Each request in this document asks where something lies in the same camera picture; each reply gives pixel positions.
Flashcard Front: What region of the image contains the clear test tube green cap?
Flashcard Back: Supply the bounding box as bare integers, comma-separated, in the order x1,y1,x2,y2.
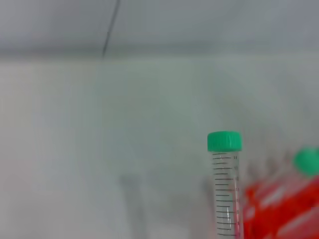
293,146,319,178
207,131,243,239

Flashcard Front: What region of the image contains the orange plastic test tube rack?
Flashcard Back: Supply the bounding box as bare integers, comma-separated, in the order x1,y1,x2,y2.
243,174,319,239

